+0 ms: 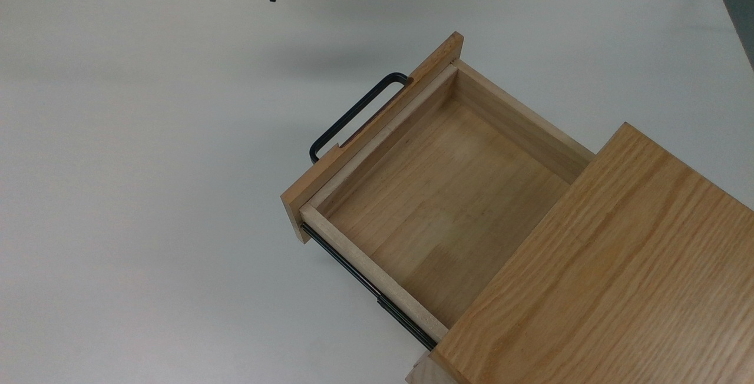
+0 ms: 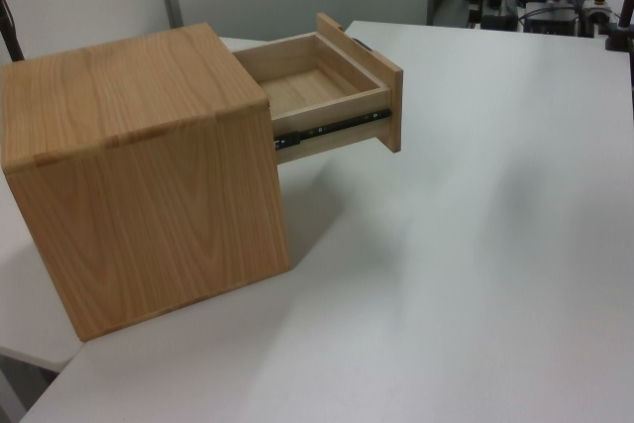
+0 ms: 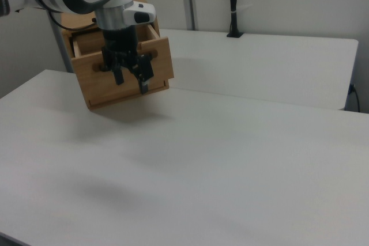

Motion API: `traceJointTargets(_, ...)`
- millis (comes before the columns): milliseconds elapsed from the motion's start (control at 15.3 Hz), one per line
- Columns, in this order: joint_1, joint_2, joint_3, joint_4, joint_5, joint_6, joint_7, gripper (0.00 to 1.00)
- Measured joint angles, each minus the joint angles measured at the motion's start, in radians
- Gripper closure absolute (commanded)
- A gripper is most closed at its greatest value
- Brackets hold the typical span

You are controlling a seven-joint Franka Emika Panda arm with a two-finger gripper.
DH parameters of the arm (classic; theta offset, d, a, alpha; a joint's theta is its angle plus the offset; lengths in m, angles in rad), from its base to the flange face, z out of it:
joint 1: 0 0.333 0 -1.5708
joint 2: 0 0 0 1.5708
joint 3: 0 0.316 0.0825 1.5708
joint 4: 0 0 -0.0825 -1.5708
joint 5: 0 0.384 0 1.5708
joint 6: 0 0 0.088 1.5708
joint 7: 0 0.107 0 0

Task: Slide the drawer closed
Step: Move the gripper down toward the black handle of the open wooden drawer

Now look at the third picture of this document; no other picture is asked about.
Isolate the wooden drawer with handle holes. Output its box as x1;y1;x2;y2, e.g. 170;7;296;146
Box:
70;23;175;108

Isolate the black cable at table edge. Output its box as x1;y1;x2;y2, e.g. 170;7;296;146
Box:
349;84;362;113

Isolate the black clamped pole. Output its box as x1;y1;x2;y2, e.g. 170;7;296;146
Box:
226;0;243;39

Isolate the wooden drawer cabinet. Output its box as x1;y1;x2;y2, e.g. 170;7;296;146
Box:
61;0;171;112

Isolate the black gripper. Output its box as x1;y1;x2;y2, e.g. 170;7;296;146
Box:
101;25;156;95

